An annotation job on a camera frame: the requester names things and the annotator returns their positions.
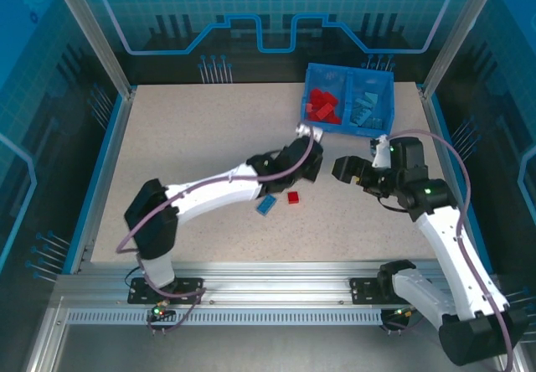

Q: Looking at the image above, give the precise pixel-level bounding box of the blue two-compartment plastic bin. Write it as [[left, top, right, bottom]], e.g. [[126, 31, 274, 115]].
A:
[[297, 62, 397, 138]]

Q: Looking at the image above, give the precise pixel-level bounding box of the small connector board with LEDs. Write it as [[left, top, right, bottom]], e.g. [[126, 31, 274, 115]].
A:
[[149, 300, 177, 322], [391, 304, 420, 321]]

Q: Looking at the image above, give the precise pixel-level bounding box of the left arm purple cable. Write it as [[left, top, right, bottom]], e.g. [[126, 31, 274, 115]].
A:
[[116, 125, 315, 335]]

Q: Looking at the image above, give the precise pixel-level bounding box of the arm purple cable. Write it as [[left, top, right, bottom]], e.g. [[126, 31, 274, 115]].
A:
[[384, 130, 516, 372], [116, 125, 315, 335]]

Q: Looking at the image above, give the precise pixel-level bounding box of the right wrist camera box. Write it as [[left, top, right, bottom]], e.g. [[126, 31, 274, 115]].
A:
[[370, 135, 393, 168]]

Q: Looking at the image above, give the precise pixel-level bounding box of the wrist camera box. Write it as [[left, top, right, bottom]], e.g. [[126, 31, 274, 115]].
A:
[[295, 122, 326, 141], [370, 135, 393, 168]]

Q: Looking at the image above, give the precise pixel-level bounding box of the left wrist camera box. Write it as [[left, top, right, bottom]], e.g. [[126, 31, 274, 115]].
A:
[[295, 122, 326, 141]]

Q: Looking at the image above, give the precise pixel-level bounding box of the aluminium table side rail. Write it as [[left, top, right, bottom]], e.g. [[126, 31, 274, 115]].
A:
[[62, 86, 137, 276], [418, 82, 496, 276]]

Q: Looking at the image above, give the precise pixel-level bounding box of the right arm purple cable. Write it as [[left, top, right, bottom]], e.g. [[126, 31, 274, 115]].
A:
[[384, 130, 516, 372]]

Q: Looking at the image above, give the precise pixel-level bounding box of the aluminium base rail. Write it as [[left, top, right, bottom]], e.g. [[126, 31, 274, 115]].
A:
[[54, 261, 503, 308]]

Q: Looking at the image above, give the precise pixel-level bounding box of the slotted grey cable duct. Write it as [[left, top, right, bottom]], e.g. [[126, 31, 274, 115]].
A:
[[65, 309, 389, 327]]

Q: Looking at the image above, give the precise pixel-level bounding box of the aluminium frame post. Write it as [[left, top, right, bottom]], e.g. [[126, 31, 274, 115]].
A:
[[420, 0, 507, 99], [46, 0, 137, 99]]

